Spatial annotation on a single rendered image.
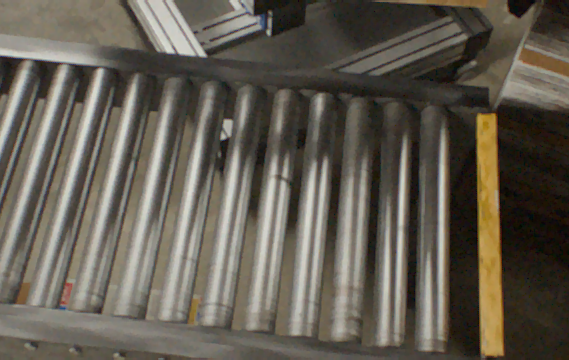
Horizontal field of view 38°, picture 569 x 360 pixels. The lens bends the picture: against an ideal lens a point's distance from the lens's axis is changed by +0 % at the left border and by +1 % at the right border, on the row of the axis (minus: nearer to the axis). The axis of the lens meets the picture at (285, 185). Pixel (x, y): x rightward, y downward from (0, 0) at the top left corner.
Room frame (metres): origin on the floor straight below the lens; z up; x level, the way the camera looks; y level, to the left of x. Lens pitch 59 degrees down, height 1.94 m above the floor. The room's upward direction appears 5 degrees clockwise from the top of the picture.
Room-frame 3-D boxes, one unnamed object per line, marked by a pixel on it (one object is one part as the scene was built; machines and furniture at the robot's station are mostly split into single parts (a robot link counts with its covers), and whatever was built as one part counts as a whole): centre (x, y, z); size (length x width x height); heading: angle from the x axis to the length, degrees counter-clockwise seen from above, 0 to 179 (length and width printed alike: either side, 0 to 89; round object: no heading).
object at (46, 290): (0.66, 0.34, 0.77); 0.47 x 0.05 x 0.05; 178
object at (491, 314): (0.62, -0.33, 0.81); 0.43 x 0.03 x 0.02; 178
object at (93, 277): (0.66, 0.27, 0.77); 0.47 x 0.05 x 0.05; 178
